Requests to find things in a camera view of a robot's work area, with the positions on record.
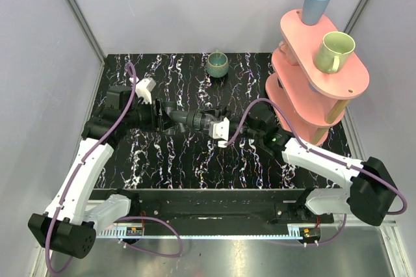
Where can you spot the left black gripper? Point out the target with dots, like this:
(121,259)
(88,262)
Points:
(156,114)

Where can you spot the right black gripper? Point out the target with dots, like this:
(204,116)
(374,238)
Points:
(215,112)

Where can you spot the dark grey pipe tee fitting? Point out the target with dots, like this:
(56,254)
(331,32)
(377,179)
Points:
(196,120)

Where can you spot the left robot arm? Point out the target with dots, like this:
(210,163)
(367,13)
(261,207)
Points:
(66,226)

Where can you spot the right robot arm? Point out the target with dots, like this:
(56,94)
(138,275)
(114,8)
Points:
(365,188)

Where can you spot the teal ceramic bowl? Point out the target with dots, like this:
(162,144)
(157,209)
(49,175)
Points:
(217,65)

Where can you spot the pink three-tier shelf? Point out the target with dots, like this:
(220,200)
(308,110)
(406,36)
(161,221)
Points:
(309,101)

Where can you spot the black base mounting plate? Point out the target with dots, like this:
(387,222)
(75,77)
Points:
(272,205)

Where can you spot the green ceramic mug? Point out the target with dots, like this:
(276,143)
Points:
(334,51)

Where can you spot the blue plastic cup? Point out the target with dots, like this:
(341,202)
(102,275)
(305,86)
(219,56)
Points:
(313,10)

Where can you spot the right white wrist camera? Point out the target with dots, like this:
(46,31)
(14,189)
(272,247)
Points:
(219,131)

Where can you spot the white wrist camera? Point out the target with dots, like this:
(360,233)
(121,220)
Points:
(143,89)
(219,131)

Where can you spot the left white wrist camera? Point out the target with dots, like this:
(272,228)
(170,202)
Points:
(143,89)

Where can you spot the aluminium rail frame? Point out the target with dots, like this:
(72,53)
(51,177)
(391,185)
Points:
(129,228)

